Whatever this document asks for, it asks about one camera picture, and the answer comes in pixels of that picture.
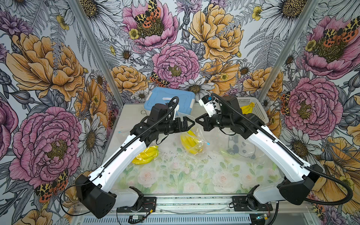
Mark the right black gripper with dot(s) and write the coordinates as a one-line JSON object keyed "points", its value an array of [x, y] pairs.
{"points": [[206, 125]]}

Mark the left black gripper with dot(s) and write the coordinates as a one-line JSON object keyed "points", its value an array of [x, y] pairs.
{"points": [[178, 128]]}

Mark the clear zip-top bag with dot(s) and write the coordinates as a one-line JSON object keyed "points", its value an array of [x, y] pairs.
{"points": [[138, 143]]}

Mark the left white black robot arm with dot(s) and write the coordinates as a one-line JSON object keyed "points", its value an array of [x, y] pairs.
{"points": [[95, 191]]}

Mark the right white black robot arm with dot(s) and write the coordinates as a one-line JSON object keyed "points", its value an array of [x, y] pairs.
{"points": [[297, 182]]}

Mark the yellow banana bunch small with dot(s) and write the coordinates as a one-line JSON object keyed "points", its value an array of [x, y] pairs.
{"points": [[191, 142]]}

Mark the blue lid storage box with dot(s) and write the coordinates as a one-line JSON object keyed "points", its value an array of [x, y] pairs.
{"points": [[164, 95]]}

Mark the white plastic basket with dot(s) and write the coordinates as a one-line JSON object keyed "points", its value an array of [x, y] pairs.
{"points": [[258, 109]]}

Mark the small green circuit board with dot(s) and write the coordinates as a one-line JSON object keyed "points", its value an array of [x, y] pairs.
{"points": [[134, 219]]}

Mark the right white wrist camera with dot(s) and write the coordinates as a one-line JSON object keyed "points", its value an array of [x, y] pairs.
{"points": [[210, 105]]}

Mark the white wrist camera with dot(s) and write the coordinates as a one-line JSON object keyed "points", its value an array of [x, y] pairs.
{"points": [[175, 112], [210, 105]]}

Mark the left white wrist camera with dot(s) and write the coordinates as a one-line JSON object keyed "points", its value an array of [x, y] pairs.
{"points": [[175, 112]]}

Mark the aluminium front rail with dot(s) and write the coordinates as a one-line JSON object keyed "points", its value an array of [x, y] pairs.
{"points": [[199, 209]]}

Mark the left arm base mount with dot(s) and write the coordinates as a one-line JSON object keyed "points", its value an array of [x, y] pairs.
{"points": [[144, 205]]}

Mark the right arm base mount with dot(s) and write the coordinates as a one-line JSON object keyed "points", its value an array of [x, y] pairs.
{"points": [[248, 204]]}

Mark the right aluminium corner post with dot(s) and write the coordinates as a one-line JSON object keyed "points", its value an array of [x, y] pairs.
{"points": [[298, 28]]}

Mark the aluminium corner post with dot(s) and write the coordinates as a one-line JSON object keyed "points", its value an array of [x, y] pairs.
{"points": [[298, 28], [91, 38]]}

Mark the left aluminium corner post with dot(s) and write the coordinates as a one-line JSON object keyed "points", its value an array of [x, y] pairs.
{"points": [[91, 38]]}

